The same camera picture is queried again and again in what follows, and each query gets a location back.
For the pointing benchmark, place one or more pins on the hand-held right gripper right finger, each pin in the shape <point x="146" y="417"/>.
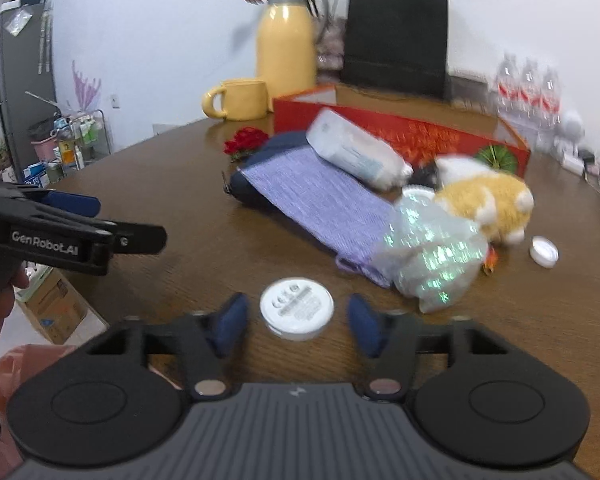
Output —
<point x="363" y="327"/>

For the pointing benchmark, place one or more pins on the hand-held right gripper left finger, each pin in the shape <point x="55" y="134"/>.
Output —
<point x="231" y="324"/>

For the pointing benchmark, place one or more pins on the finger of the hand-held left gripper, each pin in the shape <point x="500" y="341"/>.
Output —
<point x="75" y="203"/>
<point x="140" y="240"/>

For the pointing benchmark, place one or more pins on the iridescent plastic bag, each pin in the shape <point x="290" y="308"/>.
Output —
<point x="430" y="255"/>

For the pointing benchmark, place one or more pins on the purple woven cloth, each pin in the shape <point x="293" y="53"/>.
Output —
<point x="310" y="195"/>

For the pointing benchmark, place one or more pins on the navy zip pouch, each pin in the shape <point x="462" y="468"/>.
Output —
<point x="280" y="142"/>

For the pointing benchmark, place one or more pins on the white plastic packet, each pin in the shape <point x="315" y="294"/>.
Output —
<point x="355" y="150"/>

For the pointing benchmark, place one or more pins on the orange and white plush toy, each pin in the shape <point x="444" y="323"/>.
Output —
<point x="495" y="200"/>

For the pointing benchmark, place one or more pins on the white bottle cap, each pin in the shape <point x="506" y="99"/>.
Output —
<point x="544" y="251"/>

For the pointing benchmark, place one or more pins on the red cardboard box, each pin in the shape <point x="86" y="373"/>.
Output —
<point x="430" y="135"/>

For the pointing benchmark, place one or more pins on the brown cardboard carton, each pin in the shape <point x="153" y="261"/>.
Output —
<point x="55" y="305"/>

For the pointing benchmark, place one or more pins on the pink bucket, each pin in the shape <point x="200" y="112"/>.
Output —
<point x="45" y="149"/>

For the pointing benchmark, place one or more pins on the potted plant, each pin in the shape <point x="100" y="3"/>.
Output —
<point x="0" y="155"/>

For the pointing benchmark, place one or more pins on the pink clothing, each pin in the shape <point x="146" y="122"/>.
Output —
<point x="15" y="367"/>

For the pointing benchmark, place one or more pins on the red artificial flower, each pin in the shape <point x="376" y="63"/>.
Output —
<point x="245" y="142"/>

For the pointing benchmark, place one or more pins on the small orange trinket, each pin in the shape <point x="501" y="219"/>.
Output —
<point x="491" y="261"/>

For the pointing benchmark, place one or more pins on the grey refrigerator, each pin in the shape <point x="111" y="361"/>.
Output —
<point x="25" y="65"/>

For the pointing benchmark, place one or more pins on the small black object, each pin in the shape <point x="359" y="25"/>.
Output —
<point x="424" y="175"/>

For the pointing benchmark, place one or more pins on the yellow mug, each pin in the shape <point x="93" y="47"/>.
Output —
<point x="242" y="100"/>

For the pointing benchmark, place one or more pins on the yellow thermos jug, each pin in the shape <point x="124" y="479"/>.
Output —
<point x="285" y="50"/>

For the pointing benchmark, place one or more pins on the white charger block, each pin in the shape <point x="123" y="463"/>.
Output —
<point x="572" y="164"/>

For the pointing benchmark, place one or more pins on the glass vase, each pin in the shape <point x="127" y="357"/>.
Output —
<point x="330" y="45"/>

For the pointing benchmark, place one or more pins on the black paper bag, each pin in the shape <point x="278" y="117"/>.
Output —
<point x="395" y="40"/>

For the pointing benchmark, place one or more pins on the wall socket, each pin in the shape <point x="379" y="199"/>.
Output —
<point x="115" y="101"/>

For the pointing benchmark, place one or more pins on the purple plant wall sticker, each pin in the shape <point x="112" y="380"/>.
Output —
<point x="86" y="85"/>

